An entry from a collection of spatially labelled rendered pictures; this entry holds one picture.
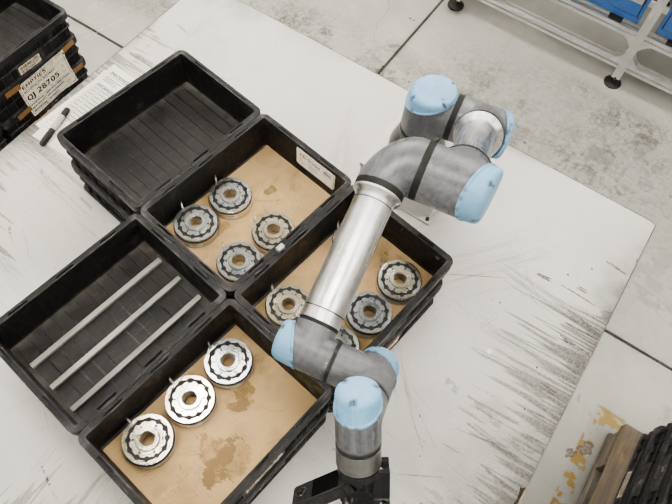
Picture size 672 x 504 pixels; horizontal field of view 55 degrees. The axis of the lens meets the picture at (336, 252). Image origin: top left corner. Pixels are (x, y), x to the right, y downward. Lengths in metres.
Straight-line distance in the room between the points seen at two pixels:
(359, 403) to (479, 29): 2.56
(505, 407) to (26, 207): 1.31
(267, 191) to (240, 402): 0.53
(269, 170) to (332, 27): 1.65
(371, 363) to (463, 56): 2.27
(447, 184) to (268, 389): 0.58
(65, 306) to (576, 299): 1.24
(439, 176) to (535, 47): 2.21
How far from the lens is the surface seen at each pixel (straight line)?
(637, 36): 3.13
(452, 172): 1.17
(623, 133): 3.14
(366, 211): 1.15
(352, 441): 1.04
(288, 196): 1.60
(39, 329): 1.55
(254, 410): 1.39
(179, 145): 1.72
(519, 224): 1.82
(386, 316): 1.44
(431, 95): 1.57
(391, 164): 1.17
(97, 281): 1.56
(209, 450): 1.38
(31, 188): 1.90
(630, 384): 2.56
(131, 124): 1.78
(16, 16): 2.68
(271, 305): 1.43
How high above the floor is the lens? 2.18
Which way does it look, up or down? 62 degrees down
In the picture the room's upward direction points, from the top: 7 degrees clockwise
